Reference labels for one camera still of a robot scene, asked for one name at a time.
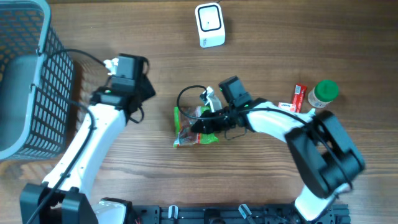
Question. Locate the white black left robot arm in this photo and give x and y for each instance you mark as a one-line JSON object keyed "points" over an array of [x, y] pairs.
{"points": [[63, 196]]}

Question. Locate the red tube packet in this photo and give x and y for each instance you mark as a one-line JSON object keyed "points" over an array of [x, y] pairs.
{"points": [[298, 97]]}

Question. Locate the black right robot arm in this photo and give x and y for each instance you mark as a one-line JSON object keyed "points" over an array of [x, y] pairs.
{"points": [[325, 155]]}

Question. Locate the grey plastic basket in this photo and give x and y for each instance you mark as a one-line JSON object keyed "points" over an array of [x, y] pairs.
{"points": [[36, 83]]}

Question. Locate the green snack bag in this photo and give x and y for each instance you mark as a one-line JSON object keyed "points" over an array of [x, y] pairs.
{"points": [[184, 136]]}

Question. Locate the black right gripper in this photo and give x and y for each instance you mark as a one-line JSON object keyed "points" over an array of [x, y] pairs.
{"points": [[212, 126]]}

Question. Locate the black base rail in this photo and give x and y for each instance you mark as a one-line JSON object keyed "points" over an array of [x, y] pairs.
{"points": [[279, 213]]}

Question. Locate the green lid spice jar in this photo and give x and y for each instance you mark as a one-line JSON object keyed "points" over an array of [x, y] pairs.
{"points": [[323, 93]]}

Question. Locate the white barcode scanner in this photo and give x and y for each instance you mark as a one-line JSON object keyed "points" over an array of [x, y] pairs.
{"points": [[210, 25]]}

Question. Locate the white red tissue packet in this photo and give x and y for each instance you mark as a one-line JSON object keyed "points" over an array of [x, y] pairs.
{"points": [[287, 106]]}

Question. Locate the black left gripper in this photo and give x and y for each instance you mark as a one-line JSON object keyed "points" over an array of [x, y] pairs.
{"points": [[150, 90]]}

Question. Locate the pale green wipes packet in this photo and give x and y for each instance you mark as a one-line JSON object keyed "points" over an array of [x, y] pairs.
{"points": [[311, 112]]}

